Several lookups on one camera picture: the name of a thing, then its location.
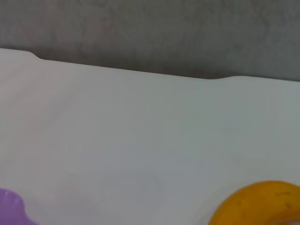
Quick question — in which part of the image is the purple scalloped plastic bowl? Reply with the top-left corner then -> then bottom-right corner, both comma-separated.
0,187 -> 38,225

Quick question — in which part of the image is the yellow banana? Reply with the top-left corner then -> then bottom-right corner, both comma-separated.
208,180 -> 300,225

